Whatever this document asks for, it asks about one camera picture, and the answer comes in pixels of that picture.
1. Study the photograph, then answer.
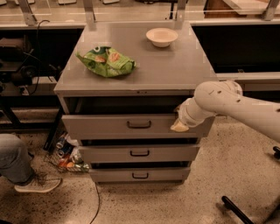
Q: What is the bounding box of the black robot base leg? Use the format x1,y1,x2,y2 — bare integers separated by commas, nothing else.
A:
221,196,254,224

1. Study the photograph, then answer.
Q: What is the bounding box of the white bowl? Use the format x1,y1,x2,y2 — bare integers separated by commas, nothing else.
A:
146,28,179,47

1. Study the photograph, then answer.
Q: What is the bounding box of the grey bottom drawer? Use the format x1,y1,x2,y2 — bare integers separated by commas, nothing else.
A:
89,161,191,182

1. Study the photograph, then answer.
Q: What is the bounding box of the grey drawer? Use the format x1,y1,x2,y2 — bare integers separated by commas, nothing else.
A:
89,161,191,182
62,95,214,140
79,138,200,164

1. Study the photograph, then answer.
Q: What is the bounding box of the grey sneaker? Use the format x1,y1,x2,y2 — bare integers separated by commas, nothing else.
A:
15,173,61,193

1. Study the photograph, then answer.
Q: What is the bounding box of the grey drawer cabinet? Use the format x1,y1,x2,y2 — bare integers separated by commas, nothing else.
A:
53,20,219,186

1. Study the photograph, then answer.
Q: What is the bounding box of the person leg in jeans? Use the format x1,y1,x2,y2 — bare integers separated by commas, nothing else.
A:
0,134,35,186

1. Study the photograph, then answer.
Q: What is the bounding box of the green chip bag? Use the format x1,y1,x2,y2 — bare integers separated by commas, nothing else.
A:
76,46,137,78

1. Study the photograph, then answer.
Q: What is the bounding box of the dark machine on shelf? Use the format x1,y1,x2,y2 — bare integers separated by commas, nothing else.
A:
0,36,38,87

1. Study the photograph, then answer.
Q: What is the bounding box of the black caster wheel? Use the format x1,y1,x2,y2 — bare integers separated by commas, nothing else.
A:
273,146,280,159

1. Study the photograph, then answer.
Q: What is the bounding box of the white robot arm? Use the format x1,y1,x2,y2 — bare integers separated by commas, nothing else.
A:
171,80,280,142

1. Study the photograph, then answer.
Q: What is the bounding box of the grey middle drawer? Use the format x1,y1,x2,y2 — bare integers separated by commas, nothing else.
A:
79,138,200,164

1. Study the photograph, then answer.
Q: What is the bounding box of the black floor cable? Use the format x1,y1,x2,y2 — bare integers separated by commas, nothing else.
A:
88,182,102,224

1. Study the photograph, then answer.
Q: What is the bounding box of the grey top drawer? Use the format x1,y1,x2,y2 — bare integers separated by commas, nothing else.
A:
62,95,214,140

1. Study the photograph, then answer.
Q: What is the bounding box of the wire basket with cans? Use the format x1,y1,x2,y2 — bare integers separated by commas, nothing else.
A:
45,132,89,172

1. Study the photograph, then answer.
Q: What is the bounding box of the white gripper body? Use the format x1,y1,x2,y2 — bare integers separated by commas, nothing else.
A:
178,98,215,128

